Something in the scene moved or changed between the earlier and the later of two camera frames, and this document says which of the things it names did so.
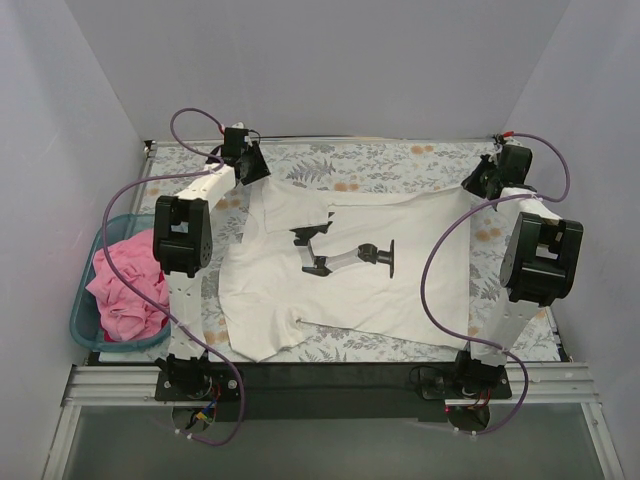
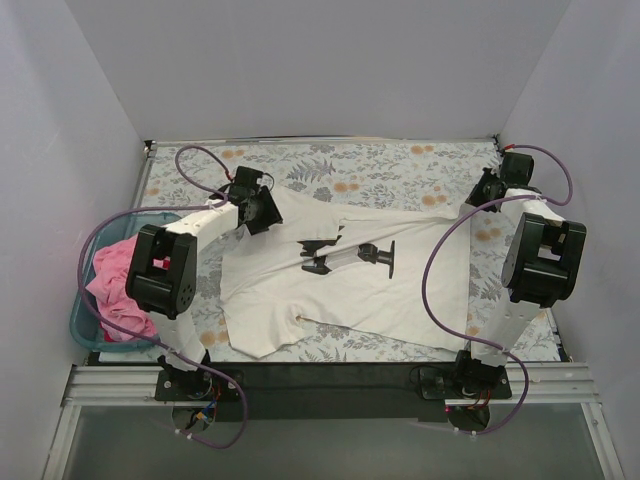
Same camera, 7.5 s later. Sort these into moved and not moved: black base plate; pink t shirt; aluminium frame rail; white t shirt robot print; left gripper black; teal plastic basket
Moved: left gripper black; white t shirt robot print
Not moved: aluminium frame rail; pink t shirt; teal plastic basket; black base plate
